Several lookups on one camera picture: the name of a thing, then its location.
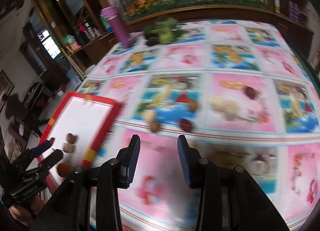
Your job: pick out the large beige sugarcane chunk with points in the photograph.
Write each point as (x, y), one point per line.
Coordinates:
(218, 103)

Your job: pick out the dark red jujube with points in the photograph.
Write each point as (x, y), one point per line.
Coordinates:
(185, 125)

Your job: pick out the orange mandarin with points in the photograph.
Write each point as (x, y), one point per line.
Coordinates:
(63, 170)

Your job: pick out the brown kiwi-like round fruit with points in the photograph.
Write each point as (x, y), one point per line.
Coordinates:
(154, 126)

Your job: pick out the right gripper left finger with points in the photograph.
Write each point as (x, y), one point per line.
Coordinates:
(128, 161)

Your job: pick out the beige sugarcane cylinder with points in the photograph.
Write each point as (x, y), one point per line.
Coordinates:
(68, 148)

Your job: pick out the green leafy vegetable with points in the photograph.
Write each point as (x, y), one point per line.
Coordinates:
(163, 31)

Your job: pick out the red jujube date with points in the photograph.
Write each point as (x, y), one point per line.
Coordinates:
(251, 93)

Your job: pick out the red white tray box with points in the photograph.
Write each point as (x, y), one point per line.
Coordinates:
(90, 118)

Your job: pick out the brown longan fruit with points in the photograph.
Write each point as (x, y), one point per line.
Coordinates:
(193, 105)

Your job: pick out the round beige sugarcane chunk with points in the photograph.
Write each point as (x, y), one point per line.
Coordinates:
(231, 112)

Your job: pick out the floral fruit tablecloth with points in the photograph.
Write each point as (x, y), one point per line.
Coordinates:
(275, 137)

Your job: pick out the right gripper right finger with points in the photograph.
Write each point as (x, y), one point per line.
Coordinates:
(189, 159)

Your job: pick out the framed wall painting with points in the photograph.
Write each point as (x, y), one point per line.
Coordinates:
(6, 86)

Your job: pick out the beige piece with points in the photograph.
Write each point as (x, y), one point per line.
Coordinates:
(149, 115)

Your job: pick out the person's hand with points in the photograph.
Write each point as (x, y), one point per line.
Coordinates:
(24, 216)

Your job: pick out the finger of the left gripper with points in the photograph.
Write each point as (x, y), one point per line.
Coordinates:
(51, 160)
(26, 157)

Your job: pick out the purple thermos bottle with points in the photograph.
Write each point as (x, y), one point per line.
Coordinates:
(111, 14)

